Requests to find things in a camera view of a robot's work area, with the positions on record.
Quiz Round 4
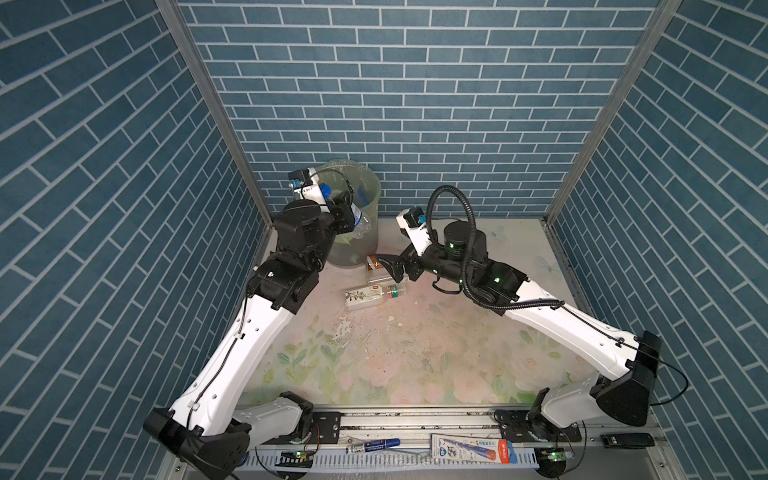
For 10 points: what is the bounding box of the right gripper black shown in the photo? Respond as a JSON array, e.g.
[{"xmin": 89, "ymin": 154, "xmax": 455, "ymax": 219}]
[{"xmin": 376, "ymin": 223, "xmax": 474, "ymax": 288}]

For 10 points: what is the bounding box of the blue cap bottle blue label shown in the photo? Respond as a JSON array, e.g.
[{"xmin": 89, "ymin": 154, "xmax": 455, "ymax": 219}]
[{"xmin": 320, "ymin": 183, "xmax": 368, "ymax": 237}]

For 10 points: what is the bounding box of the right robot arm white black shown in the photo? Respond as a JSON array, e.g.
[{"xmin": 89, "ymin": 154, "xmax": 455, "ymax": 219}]
[{"xmin": 378, "ymin": 208, "xmax": 662, "ymax": 439}]

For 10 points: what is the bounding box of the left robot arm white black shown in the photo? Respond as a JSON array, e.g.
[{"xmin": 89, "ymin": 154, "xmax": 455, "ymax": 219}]
[{"xmin": 143, "ymin": 187, "xmax": 356, "ymax": 479}]

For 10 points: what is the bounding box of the mesh bin with green bag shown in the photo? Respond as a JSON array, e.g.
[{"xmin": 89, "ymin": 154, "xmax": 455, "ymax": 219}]
[{"xmin": 318, "ymin": 159, "xmax": 381, "ymax": 268}]

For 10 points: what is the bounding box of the clear frosted bottle white cap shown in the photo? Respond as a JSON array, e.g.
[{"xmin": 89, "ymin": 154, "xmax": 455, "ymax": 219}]
[{"xmin": 366, "ymin": 268, "xmax": 408, "ymax": 285}]

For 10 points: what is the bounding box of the brown coffee bottle left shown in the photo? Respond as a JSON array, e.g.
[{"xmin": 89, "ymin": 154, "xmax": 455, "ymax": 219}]
[{"xmin": 366, "ymin": 255, "xmax": 383, "ymax": 271}]

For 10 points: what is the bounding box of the white tea bottle green label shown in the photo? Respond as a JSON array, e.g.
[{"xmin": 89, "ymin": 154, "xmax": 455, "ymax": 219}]
[{"xmin": 344, "ymin": 283, "xmax": 407, "ymax": 311}]

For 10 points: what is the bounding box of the white red toothpaste box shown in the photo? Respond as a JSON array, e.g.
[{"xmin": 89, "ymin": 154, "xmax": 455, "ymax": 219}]
[{"xmin": 430, "ymin": 434, "xmax": 518, "ymax": 465}]

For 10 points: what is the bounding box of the blue marker pen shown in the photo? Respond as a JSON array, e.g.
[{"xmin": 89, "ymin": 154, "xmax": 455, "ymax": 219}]
[{"xmin": 346, "ymin": 438, "xmax": 401, "ymax": 454}]

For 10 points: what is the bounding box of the black remote right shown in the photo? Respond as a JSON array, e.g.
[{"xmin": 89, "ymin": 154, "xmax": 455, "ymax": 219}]
[{"xmin": 600, "ymin": 432, "xmax": 655, "ymax": 450}]

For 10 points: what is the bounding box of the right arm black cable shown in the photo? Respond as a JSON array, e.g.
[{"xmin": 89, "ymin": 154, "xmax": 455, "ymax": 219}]
[{"xmin": 424, "ymin": 184, "xmax": 691, "ymax": 409}]

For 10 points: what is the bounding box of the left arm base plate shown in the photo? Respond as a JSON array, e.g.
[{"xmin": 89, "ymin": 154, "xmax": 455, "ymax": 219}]
[{"xmin": 300, "ymin": 411, "xmax": 342, "ymax": 445}]

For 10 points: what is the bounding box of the white slotted cable duct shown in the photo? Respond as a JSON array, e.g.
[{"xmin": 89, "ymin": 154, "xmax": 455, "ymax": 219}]
[{"xmin": 242, "ymin": 448, "xmax": 539, "ymax": 473}]

